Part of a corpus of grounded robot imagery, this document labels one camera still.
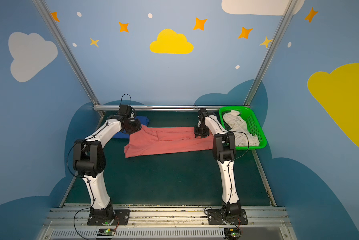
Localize pink t shirt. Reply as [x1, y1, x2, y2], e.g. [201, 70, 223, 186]
[124, 125, 213, 158]

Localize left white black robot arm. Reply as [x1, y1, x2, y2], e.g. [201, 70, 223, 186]
[72, 114, 141, 226]

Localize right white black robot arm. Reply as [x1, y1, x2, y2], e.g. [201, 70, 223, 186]
[195, 113, 242, 223]

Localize folded blue t shirt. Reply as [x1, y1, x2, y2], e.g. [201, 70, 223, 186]
[111, 115, 150, 140]

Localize white grey t shirt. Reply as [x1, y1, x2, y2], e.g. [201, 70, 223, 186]
[223, 110, 260, 147]

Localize green plastic basket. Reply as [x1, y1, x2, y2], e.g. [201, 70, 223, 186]
[219, 106, 267, 151]

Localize right circuit board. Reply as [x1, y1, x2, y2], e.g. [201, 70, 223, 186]
[224, 228, 241, 240]

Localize left green circuit board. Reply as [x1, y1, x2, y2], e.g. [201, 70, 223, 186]
[97, 229, 115, 237]

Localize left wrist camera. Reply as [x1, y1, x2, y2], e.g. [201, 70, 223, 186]
[117, 105, 134, 118]

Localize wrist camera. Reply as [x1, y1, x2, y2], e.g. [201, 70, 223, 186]
[117, 105, 134, 118]
[198, 108, 208, 119]

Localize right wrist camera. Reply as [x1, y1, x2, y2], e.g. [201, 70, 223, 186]
[198, 108, 208, 119]

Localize back aluminium frame bar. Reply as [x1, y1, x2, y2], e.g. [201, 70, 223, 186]
[93, 105, 224, 112]

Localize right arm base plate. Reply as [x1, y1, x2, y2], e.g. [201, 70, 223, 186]
[204, 208, 249, 226]

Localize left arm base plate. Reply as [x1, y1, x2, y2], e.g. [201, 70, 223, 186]
[87, 209, 130, 226]

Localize aluminium rail base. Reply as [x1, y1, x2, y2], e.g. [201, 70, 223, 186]
[37, 204, 297, 240]

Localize left aluminium frame post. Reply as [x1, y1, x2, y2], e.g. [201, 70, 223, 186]
[32, 0, 100, 106]

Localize aluminium frame post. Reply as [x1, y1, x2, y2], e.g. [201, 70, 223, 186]
[32, 0, 100, 106]
[243, 0, 299, 107]

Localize right aluminium frame post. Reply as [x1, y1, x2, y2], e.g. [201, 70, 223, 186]
[243, 0, 299, 107]

